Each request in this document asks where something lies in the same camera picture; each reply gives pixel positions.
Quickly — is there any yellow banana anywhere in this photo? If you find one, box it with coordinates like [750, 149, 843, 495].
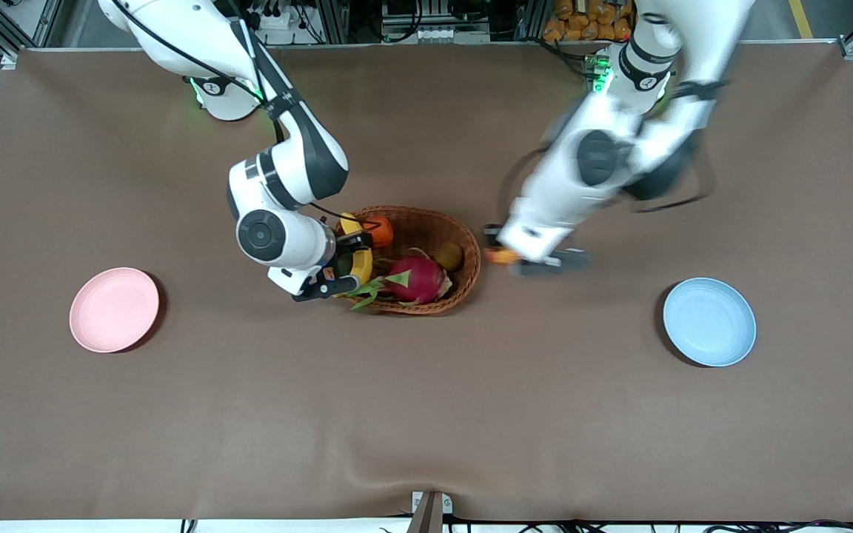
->
[339, 212, 374, 286]

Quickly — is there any orange round fruit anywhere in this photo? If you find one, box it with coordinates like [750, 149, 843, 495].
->
[364, 215, 395, 249]

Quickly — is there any small yellow-brown fruit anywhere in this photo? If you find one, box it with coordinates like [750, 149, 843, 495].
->
[435, 241, 465, 272]

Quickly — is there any red dragon fruit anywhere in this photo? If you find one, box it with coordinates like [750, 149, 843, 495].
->
[352, 255, 454, 310]

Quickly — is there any brown wicker basket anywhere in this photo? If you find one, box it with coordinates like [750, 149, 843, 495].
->
[338, 205, 482, 316]

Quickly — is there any brown tablecloth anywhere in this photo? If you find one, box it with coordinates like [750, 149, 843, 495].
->
[0, 41, 853, 523]

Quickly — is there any pink round plate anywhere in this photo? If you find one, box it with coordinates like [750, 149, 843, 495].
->
[69, 267, 161, 354]

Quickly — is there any light blue round plate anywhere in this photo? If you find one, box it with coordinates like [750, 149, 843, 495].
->
[663, 278, 757, 368]

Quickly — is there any orange packaged items pile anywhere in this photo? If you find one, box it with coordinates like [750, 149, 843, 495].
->
[543, 0, 635, 43]

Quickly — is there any white power strip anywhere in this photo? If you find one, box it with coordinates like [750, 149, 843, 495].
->
[252, 6, 305, 47]

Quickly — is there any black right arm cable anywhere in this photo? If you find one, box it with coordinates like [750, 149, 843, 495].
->
[108, 0, 368, 227]

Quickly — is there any metal table clamp bracket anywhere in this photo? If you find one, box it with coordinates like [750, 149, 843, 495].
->
[410, 491, 454, 533]

